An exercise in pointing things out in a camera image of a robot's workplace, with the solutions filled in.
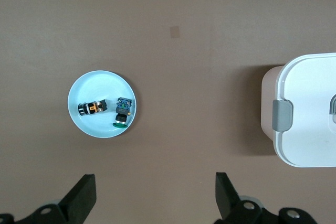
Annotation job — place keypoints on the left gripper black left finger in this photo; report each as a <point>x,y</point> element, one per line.
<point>78,197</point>

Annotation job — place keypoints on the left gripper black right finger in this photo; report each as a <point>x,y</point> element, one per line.
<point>225,197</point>

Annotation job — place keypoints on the orange push button switch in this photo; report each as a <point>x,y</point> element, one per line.
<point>92,107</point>

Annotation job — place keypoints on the grey lunch box latch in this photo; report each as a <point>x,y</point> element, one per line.
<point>282,115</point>

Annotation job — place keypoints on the white lidded lunch box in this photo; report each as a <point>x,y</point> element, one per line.
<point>309,140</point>

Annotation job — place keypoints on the light blue round plate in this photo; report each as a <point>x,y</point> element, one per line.
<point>94,87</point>

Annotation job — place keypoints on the small tape patch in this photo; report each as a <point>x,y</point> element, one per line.
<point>174,31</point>

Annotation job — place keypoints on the green push button switch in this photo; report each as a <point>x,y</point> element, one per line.
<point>123,110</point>

